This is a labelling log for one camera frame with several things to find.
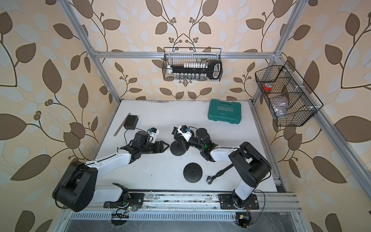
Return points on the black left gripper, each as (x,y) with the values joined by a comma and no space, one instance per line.
(161,150)

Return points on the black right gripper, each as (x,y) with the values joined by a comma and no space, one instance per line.
(183,140)

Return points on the black round stand base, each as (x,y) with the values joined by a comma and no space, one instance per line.
(177,148)

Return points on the black microphone stand pole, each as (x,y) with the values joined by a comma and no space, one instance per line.
(177,135)

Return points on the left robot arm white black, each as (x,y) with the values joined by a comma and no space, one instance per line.
(78,187)

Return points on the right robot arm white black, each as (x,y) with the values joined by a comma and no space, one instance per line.
(251,166)

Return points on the small black box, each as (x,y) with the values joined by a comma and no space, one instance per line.
(130,122)

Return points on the green plastic tool case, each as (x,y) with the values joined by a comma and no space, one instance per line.
(225,111)

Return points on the red item in basket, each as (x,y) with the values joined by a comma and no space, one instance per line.
(267,87)

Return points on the plastic bag in basket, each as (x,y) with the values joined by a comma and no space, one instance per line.
(280,105)

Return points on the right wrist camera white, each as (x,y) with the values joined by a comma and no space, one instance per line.
(186,132)

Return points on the socket set rail black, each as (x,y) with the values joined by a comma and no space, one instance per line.
(208,70)

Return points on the black wire basket back wall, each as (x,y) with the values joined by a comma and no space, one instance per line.
(180,55)

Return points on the black wire basket wall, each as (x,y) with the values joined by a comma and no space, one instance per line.
(303,102)
(180,55)

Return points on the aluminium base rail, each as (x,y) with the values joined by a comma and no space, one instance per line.
(191,206)

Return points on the black wire basket right wall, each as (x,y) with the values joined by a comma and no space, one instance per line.
(303,102)

